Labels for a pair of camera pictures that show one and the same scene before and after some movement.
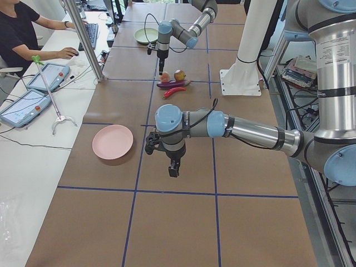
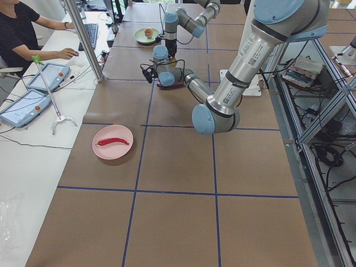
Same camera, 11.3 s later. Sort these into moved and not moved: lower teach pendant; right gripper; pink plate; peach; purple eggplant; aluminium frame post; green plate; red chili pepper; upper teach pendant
Moved: peach; right gripper; red chili pepper
Not moved: upper teach pendant; green plate; lower teach pendant; aluminium frame post; pink plate; purple eggplant
